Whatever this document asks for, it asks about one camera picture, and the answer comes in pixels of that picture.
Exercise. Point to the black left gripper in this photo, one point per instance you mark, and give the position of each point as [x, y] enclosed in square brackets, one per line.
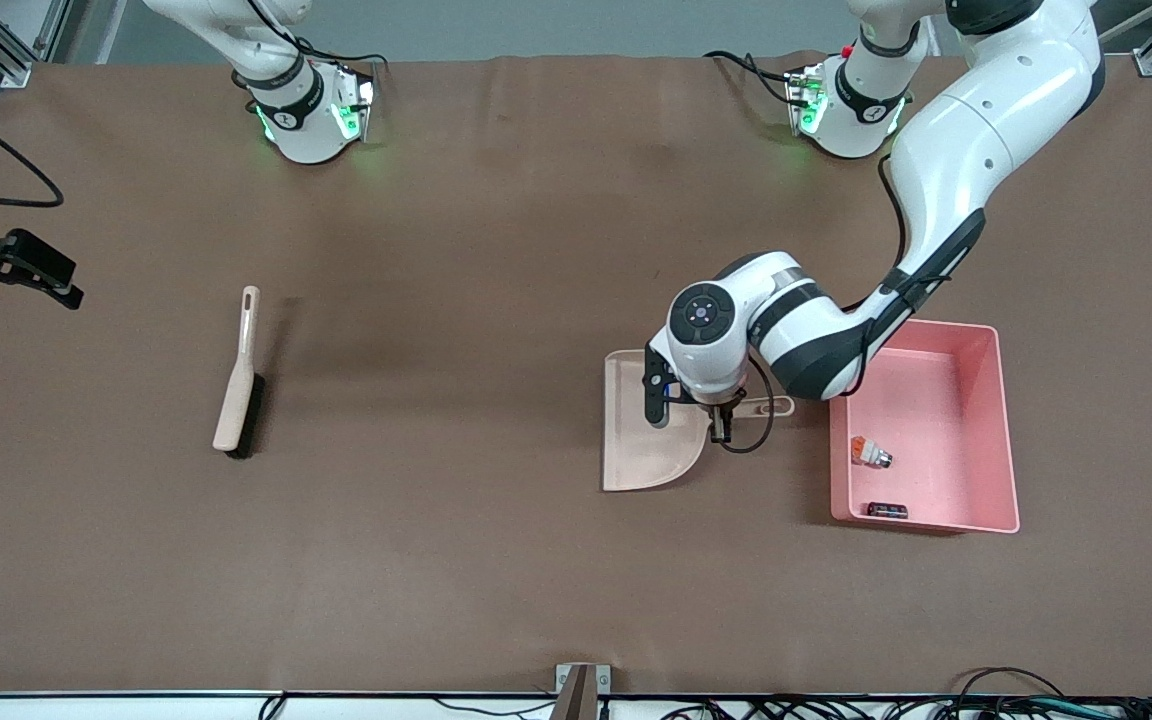
[723, 418]

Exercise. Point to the beige plastic dustpan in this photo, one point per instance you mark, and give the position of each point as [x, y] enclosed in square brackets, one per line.
[641, 450]

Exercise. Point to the white electronic component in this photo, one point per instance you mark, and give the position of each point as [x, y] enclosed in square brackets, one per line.
[871, 453]

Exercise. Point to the dark brown electronic component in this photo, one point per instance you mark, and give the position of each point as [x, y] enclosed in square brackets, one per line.
[887, 510]

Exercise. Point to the beige hand brush black bristles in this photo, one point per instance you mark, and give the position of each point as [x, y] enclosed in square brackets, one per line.
[234, 400]

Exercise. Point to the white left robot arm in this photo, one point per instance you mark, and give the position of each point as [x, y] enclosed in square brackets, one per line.
[976, 140]

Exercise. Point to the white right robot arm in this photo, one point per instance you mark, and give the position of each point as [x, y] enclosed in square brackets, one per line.
[301, 120]

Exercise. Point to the pink plastic bin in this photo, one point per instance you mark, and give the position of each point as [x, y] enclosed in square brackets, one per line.
[946, 420]

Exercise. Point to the brown table mat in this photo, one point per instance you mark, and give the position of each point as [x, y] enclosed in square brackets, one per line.
[576, 580]

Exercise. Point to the white table edge strip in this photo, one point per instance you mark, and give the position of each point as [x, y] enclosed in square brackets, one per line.
[136, 708]

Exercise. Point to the gray metal mount bracket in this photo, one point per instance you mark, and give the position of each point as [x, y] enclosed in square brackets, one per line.
[581, 685]

